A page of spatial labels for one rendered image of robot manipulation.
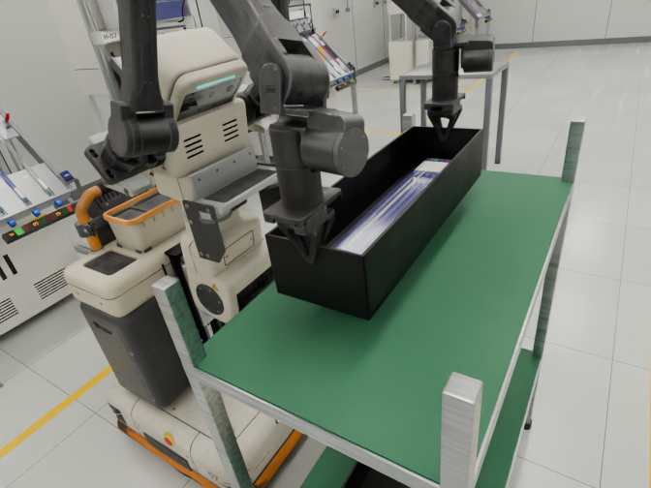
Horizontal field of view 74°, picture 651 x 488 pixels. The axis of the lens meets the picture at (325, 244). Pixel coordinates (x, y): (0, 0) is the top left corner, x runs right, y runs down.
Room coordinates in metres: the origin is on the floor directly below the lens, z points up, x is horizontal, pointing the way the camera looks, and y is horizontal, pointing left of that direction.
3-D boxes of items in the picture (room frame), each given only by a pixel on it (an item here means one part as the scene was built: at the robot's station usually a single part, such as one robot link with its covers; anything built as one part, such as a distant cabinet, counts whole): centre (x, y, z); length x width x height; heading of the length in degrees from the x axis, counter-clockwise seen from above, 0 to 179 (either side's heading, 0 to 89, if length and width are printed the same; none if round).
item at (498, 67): (3.45, -1.15, 0.40); 0.70 x 0.45 x 0.80; 52
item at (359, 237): (0.76, -0.15, 1.03); 0.51 x 0.07 x 0.03; 143
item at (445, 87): (0.99, -0.31, 1.20); 0.10 x 0.07 x 0.07; 143
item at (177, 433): (1.20, 0.45, 0.16); 0.67 x 0.64 x 0.25; 54
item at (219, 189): (1.03, 0.21, 0.99); 0.28 x 0.16 x 0.22; 144
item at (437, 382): (0.74, -0.19, 0.55); 0.91 x 0.46 x 1.10; 144
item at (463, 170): (0.76, -0.15, 1.06); 0.57 x 0.17 x 0.11; 143
